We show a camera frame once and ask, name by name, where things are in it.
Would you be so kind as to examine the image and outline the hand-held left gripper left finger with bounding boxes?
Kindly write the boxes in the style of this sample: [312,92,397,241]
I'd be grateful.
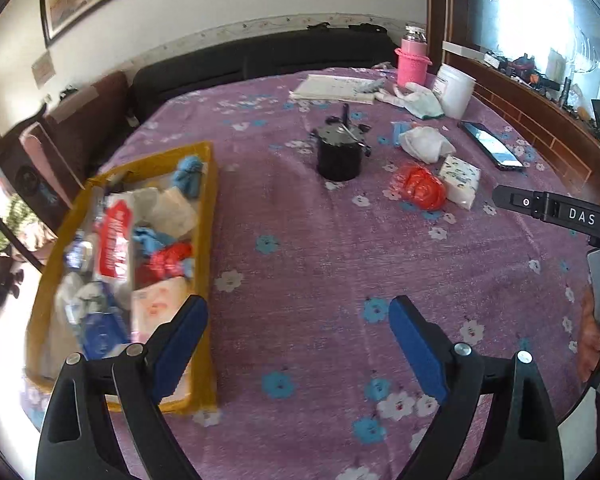
[34,294,210,480]

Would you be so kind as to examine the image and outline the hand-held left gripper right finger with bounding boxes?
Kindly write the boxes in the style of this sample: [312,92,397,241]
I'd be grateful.
[389,295,566,480]

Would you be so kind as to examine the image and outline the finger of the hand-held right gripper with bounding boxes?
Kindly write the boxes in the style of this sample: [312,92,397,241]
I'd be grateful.
[492,185,600,238]

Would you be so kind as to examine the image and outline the blue white tissue pack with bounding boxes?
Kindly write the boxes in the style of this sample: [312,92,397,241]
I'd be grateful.
[77,300,133,361]

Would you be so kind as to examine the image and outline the red plastic bag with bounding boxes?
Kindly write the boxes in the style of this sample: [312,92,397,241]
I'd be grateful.
[389,162,448,212]
[147,242,193,281]

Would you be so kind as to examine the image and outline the yellow cardboard box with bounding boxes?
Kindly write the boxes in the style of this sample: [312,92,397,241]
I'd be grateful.
[24,141,220,416]

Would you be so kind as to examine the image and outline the white tissue packet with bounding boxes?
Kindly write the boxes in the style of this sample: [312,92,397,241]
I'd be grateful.
[437,155,482,211]

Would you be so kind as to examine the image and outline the light blue cloth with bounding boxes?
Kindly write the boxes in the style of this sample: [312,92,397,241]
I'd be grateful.
[132,227,168,261]

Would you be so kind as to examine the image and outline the red white packet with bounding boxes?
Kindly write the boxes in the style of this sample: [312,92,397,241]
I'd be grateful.
[94,195,136,283]

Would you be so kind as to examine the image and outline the blue label tissue pack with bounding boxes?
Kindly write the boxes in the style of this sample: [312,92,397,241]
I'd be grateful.
[62,232,98,273]

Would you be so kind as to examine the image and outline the white towel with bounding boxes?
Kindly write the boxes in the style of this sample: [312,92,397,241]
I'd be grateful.
[122,186,199,241]

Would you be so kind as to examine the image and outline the blue fuzzy cloth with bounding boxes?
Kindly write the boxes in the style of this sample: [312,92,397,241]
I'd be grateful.
[171,155,207,200]

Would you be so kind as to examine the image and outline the person's right hand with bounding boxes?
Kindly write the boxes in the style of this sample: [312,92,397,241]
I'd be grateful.
[579,287,600,385]

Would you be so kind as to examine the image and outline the wooden sideboard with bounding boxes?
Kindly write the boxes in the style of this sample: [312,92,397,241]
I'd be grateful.
[442,40,600,201]

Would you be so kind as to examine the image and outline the black smartphone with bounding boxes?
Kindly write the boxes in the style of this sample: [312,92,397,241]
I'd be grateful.
[459,120,525,171]

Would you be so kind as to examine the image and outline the purple floral tablecloth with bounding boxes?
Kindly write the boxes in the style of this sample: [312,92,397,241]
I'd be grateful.
[20,67,600,480]

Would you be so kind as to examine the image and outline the crumpled white plastic bag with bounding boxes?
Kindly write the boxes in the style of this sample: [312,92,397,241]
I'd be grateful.
[399,125,457,164]

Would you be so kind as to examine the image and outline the white plastic jar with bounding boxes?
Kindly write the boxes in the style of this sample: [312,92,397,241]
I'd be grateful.
[432,62,477,118]

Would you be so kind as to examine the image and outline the white cotton glove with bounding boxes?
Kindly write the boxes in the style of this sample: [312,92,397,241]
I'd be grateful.
[373,89,412,109]
[395,82,446,121]

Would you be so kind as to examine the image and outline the pink bottle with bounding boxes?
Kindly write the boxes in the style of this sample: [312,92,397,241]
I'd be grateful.
[394,24,433,88]

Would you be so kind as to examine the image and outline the black cylindrical motor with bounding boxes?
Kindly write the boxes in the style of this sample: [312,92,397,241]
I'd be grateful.
[311,102,372,182]

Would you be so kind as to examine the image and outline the maroon armchair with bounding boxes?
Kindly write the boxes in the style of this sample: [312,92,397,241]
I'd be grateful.
[45,71,137,201]

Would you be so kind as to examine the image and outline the white paper sheets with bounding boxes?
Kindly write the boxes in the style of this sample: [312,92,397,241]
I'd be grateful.
[289,74,388,106]

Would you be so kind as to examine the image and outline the dark wooden chair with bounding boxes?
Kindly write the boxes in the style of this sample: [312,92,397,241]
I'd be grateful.
[0,102,51,271]

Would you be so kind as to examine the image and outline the black sofa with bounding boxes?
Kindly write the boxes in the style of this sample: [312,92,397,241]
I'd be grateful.
[130,27,403,123]

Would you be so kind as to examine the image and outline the small wall notice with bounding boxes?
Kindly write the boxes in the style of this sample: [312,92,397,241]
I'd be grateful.
[31,52,56,88]

